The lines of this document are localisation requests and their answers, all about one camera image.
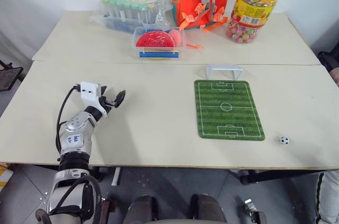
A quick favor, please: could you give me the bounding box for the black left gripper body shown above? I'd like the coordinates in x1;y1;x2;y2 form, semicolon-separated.
95;84;118;112

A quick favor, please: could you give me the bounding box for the green toy soccer field mat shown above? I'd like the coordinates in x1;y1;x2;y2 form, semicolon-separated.
194;79;266;141

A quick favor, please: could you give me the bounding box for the tiny soccer ball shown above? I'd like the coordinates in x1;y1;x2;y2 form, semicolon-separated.
278;135;291;147

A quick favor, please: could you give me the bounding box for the blue strip with yellow edge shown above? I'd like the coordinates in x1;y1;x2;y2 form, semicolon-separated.
139;51;180;59

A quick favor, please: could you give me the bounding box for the clear plastic box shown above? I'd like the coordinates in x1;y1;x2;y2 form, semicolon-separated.
132;25;186;62

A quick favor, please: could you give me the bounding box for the red round disc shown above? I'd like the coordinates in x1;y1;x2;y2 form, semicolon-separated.
135;31;176;49

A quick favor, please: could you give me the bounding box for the white table leg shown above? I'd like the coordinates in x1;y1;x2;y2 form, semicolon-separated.
111;167;123;186

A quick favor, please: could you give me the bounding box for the pink round disc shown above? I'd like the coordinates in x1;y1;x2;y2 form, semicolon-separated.
168;29;182;47

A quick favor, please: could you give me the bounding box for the rack of capped test tubes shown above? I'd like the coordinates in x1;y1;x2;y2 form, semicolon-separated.
101;0;160;33

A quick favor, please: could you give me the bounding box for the clear plastic bag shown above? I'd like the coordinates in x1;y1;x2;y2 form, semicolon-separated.
89;0;172;34

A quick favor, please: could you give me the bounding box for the black metal stand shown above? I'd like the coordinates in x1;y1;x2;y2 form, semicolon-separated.
0;59;24;93

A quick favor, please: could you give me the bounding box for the small white goal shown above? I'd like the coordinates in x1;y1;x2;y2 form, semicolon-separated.
205;64;244;79

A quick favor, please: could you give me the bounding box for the dark rounded shape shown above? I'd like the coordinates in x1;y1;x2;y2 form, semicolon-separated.
189;193;229;224
122;194;160;224

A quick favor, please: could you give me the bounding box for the yellow and white object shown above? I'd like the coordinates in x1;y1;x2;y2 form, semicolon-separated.
0;163;14;188

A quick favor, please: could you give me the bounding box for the candy jar with yellow lid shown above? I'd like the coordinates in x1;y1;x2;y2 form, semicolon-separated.
225;0;284;46

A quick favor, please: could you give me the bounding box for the caster wheel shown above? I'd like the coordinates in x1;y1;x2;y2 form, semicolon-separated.
243;198;267;224

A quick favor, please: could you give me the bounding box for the black chair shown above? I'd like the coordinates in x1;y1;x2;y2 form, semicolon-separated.
317;50;339;73

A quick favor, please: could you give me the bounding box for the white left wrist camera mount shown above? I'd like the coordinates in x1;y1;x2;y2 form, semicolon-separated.
79;81;109;117

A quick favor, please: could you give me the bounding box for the black table frame bar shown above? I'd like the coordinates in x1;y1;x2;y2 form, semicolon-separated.
239;169;324;185

